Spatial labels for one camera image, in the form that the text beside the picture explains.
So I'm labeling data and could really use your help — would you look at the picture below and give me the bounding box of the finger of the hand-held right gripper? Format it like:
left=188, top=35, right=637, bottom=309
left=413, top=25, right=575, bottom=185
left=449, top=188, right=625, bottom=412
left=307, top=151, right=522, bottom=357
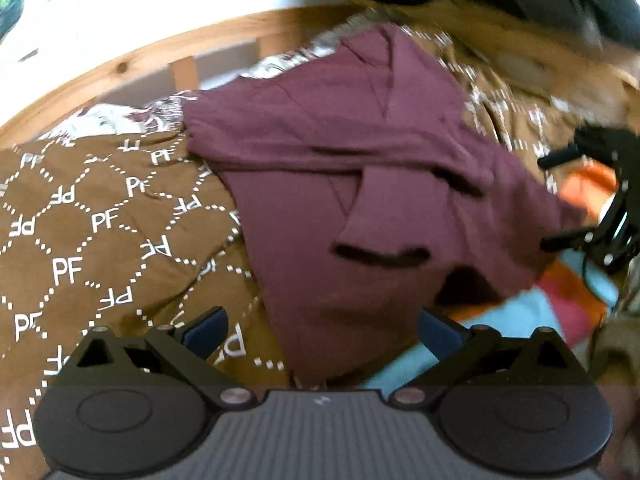
left=541, top=226, right=603, bottom=253
left=537, top=146, right=583, bottom=170

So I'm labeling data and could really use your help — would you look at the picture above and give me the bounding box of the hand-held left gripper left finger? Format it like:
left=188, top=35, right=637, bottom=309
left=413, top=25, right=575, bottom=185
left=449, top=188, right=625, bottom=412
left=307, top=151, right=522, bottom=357
left=52, top=306, right=257, bottom=410

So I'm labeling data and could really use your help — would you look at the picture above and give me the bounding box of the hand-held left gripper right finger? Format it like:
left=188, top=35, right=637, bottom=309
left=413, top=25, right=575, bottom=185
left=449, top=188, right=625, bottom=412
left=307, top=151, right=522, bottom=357
left=390, top=307, right=597, bottom=410

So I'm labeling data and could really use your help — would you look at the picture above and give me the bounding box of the maroon long-sleeve shirt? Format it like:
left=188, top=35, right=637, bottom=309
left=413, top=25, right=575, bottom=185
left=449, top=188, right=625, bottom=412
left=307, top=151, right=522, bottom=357
left=182, top=24, right=586, bottom=386

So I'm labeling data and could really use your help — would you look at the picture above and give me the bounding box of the orange and blue patchwork cloth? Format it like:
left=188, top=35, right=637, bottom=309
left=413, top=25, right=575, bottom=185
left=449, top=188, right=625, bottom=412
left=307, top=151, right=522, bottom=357
left=360, top=165, right=631, bottom=396

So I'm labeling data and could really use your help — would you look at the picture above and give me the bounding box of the brown letter-print blanket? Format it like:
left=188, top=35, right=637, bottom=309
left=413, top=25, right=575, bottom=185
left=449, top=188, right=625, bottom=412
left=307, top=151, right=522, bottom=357
left=0, top=0, right=640, bottom=480

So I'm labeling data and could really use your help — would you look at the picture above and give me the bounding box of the wooden bed frame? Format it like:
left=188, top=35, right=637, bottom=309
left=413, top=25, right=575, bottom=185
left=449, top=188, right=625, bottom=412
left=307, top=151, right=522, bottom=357
left=0, top=2, right=386, bottom=148

